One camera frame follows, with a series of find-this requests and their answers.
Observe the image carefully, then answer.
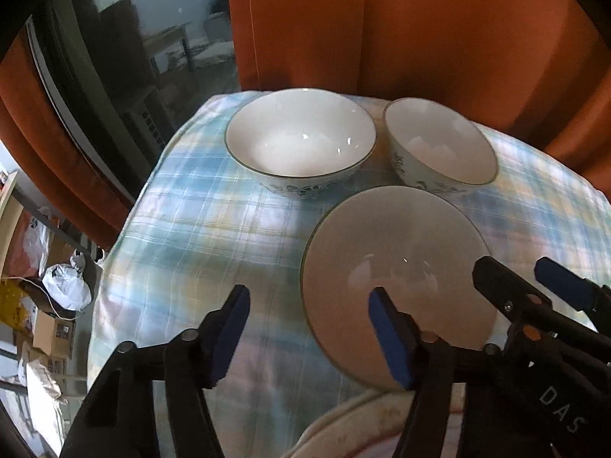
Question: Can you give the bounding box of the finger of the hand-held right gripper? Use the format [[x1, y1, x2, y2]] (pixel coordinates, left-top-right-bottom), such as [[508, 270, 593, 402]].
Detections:
[[535, 256, 611, 335], [472, 255, 597, 340]]

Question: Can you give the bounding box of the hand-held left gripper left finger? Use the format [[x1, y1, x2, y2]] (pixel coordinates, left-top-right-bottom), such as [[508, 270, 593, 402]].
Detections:
[[60, 285, 251, 458]]

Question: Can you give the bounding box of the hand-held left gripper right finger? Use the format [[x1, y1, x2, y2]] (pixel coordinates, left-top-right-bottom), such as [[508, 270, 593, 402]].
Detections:
[[369, 287, 502, 458]]

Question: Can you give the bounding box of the scalloped yellow floral plate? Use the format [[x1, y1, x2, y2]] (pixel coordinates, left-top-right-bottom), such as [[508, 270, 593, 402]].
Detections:
[[297, 384, 466, 458]]

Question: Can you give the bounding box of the white bowl blue floral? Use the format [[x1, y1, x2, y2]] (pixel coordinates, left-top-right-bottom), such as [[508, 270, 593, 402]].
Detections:
[[224, 88, 378, 200], [300, 185, 502, 390], [383, 98, 499, 196]]

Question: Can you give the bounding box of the plaid tablecloth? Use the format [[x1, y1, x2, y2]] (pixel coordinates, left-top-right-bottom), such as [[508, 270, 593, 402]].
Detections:
[[86, 90, 611, 458]]

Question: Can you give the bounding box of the white plastic bag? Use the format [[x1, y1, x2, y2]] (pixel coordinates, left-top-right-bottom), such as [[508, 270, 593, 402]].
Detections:
[[42, 262, 92, 311]]

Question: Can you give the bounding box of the brown cardboard box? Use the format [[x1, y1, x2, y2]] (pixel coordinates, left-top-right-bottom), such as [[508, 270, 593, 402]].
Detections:
[[32, 312, 77, 358]]

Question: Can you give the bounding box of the clear plastic bag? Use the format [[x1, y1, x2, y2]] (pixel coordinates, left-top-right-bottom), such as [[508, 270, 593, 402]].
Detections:
[[23, 219, 51, 273]]

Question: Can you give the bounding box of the yellow bag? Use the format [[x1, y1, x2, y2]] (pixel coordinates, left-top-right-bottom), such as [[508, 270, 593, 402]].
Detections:
[[0, 281, 34, 339]]

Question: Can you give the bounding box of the beige wooden shelf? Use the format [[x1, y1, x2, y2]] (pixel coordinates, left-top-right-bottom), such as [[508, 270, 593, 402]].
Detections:
[[0, 169, 22, 258]]

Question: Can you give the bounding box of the narrow orange curtain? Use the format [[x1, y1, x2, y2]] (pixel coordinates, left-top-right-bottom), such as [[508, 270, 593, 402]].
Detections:
[[0, 33, 134, 249]]

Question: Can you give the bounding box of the wide orange curtain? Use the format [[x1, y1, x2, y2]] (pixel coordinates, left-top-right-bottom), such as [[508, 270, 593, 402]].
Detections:
[[224, 0, 611, 192]]

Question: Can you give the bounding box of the dark framed glass window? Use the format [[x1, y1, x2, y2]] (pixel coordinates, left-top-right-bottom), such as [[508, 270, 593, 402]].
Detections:
[[26, 0, 242, 201]]

